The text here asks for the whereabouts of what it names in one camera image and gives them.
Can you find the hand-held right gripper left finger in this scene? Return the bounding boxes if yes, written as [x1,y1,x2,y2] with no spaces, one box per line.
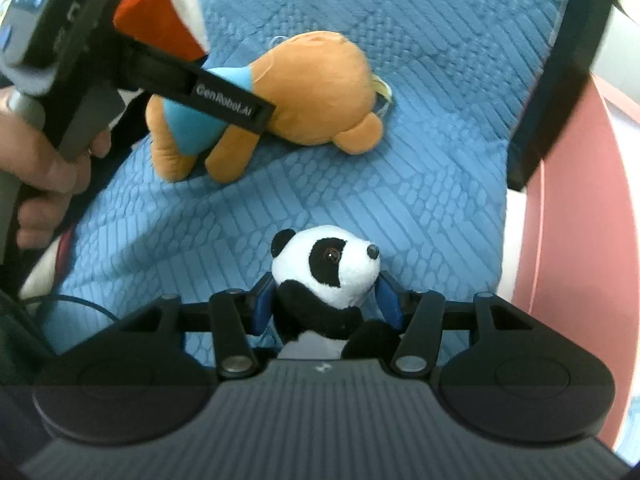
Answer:
[119,276,277,381]

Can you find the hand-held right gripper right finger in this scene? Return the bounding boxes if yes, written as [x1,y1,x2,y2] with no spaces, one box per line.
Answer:
[376,270,535,377]

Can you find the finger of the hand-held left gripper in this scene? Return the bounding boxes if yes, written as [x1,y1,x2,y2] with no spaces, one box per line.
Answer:
[187,67,279,137]

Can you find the small panda plush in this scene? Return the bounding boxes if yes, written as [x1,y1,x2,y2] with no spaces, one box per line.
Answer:
[270,225,402,361]

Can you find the brown bear plush blue shirt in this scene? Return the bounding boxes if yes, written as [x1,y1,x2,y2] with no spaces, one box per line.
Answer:
[145,31,386,184]

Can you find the person's left hand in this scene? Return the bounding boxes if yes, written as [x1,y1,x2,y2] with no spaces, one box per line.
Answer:
[0,86,114,252]

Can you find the blue quilted seat cover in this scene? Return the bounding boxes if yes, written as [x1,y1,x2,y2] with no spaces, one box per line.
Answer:
[40,0,575,367]

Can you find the black cable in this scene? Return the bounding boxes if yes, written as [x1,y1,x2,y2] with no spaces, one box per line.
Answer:
[20,294,122,325]

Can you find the black chair frame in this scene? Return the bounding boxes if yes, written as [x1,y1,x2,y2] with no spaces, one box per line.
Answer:
[506,0,625,192]

